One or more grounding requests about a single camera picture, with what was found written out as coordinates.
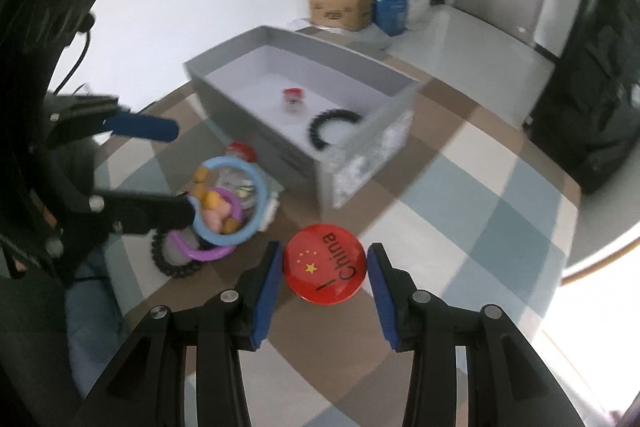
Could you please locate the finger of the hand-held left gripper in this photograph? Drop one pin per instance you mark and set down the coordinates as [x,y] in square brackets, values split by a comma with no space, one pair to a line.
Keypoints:
[150,212]
[145,128]

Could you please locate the blue cardboard box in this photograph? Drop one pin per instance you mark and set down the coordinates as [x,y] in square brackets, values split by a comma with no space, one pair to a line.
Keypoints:
[392,9]

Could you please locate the white plastic bag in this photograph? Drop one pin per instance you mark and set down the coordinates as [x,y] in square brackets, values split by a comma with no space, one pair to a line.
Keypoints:
[419,7]

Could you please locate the red round badge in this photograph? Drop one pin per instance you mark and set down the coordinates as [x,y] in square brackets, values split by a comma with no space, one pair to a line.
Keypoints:
[310,277]

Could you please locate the brown cardboard box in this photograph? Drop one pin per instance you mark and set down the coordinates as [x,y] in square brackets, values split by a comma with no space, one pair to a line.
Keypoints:
[340,7]

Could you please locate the small red clear trinket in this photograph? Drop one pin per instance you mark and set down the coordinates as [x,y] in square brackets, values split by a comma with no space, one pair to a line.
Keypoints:
[292,96]
[241,151]

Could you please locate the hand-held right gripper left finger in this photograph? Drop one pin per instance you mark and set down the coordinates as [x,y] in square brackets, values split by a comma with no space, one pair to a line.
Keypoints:
[263,302]

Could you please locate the black backpack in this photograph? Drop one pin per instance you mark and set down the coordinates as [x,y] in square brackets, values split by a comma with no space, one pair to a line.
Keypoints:
[590,107]

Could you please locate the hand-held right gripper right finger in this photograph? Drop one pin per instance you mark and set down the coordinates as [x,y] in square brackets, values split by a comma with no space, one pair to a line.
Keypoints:
[382,302]

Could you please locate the grey storage box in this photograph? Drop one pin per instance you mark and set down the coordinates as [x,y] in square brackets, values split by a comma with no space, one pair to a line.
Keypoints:
[260,142]

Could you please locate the clear plastic packet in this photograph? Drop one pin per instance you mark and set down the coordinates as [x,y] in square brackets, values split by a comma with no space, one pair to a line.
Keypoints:
[270,207]

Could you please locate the light wooden edge strip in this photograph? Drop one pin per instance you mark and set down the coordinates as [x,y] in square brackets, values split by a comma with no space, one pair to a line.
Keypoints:
[600,264]

